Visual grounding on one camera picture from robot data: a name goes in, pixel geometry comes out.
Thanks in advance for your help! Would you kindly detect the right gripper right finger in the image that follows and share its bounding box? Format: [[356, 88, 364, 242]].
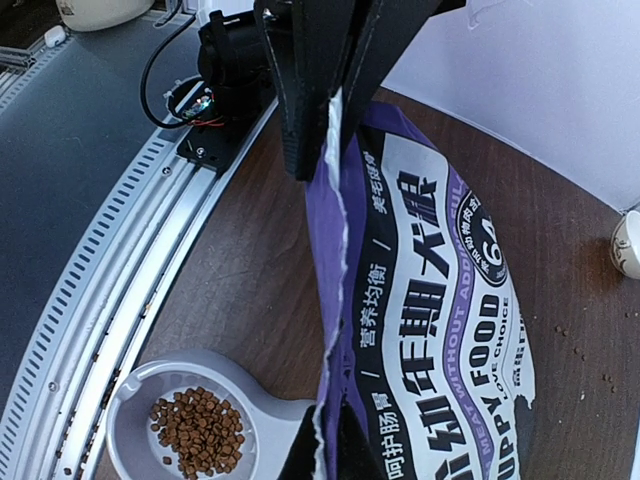
[[338, 404, 383, 480]]

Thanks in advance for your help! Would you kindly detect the white plastic lined bin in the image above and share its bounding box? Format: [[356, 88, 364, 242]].
[[56, 0, 154, 32]]

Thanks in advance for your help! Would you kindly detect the kibble in near bowl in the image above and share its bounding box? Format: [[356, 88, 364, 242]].
[[149, 387, 246, 479]]

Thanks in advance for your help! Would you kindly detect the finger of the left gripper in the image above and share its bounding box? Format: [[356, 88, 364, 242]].
[[342, 0, 466, 138], [253, 0, 370, 181]]

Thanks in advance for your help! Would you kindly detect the small white round bowl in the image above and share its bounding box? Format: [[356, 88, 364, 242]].
[[610, 210, 640, 280]]

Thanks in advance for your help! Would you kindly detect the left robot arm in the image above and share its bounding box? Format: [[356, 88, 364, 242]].
[[198, 1, 465, 182]]

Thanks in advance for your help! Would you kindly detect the grey double pet bowl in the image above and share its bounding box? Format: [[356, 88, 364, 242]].
[[106, 349, 313, 479]]

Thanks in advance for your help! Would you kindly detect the purple puppy food bag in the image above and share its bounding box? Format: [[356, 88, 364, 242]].
[[306, 102, 535, 479]]

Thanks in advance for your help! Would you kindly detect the aluminium front rail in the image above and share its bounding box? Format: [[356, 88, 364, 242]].
[[1, 113, 270, 479]]

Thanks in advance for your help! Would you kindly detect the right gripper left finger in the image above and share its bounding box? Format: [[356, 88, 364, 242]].
[[279, 405, 325, 480]]

